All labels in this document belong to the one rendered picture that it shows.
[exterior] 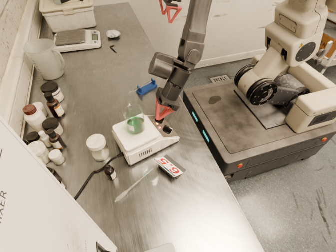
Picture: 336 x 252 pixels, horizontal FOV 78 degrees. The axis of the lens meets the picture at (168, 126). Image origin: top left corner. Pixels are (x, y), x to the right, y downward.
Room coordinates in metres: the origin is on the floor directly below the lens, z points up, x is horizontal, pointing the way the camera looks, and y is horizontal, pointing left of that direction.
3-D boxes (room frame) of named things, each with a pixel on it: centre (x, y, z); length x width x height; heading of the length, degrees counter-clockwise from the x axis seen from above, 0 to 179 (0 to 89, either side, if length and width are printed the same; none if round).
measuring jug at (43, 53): (0.86, 0.55, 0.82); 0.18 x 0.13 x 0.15; 69
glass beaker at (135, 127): (0.44, 0.10, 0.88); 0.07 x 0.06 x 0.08; 25
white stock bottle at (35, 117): (0.52, 0.48, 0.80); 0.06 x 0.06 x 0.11
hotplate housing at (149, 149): (0.45, 0.08, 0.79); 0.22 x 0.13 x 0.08; 122
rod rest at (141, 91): (0.75, 0.10, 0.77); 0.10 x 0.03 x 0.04; 133
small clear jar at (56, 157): (0.37, 0.37, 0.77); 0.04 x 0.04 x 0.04
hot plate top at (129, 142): (0.43, 0.11, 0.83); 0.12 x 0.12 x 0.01; 32
